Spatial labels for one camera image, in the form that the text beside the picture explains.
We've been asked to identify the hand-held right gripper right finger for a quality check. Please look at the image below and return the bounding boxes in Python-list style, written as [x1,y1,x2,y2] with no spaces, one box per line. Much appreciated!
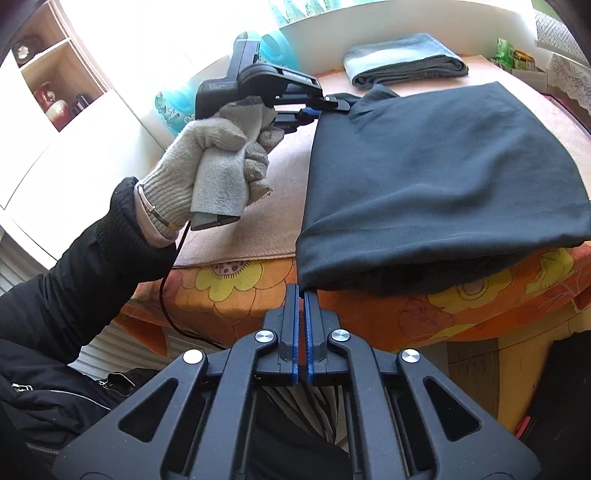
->
[302,288,542,480]

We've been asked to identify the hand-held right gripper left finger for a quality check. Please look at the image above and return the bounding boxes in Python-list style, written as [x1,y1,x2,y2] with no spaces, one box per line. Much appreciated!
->
[53,282,302,480]

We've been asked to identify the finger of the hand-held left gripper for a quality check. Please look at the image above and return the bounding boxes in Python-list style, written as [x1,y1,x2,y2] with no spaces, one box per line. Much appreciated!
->
[276,92,354,112]
[270,108,321,139]

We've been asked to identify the black pants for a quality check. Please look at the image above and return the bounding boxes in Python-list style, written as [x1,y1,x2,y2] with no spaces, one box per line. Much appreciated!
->
[295,82,591,296]

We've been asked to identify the person's left forearm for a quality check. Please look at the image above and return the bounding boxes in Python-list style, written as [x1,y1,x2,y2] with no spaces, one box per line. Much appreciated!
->
[0,178,178,365]

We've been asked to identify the person's left hand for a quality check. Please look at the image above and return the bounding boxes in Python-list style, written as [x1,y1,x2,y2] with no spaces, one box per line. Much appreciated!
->
[139,99,287,241]

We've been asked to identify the blue detergent bottle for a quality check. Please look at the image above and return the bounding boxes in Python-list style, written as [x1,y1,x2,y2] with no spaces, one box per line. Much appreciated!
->
[238,30,296,70]
[154,76,206,137]

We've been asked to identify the striped garment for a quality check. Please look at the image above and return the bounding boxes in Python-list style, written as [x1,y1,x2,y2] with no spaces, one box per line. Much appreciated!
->
[259,385,352,462]

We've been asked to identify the folded grey-blue cloth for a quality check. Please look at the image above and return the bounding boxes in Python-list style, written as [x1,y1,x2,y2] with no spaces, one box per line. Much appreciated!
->
[342,32,469,90]

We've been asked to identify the blue bottles on windowsill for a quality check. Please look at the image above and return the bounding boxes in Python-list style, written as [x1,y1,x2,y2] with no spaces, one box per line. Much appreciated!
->
[268,0,345,24]

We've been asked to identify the beige table mat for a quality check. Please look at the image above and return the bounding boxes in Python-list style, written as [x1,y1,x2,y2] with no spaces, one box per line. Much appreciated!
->
[173,55,591,268]

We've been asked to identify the white cabinet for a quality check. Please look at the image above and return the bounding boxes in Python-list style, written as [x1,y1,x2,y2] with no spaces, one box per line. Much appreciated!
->
[0,0,195,259]

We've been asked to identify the red ceramic jar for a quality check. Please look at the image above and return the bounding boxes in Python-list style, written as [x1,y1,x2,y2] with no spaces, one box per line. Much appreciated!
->
[34,82,70,125]

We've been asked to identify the wooden shelf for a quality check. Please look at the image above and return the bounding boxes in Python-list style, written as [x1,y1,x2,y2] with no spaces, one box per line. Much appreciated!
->
[9,14,114,134]

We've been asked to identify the white lace cloth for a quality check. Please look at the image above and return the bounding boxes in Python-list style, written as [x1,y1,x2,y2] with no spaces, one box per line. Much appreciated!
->
[536,9,591,114]

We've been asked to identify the person's black jacket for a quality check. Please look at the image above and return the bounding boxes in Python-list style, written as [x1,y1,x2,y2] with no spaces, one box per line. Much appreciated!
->
[0,339,162,480]

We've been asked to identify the black bag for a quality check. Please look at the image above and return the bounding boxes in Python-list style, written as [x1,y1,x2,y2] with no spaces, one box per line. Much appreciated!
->
[512,332,591,480]

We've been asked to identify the black cable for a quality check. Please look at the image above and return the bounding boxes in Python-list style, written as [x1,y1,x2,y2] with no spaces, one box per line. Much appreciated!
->
[158,222,229,350]

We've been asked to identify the silver bracelet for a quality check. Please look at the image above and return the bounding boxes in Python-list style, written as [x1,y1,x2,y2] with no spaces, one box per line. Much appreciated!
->
[136,182,181,232]

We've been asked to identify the wooden table frame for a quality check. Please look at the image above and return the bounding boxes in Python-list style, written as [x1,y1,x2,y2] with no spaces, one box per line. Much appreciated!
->
[445,295,591,448]

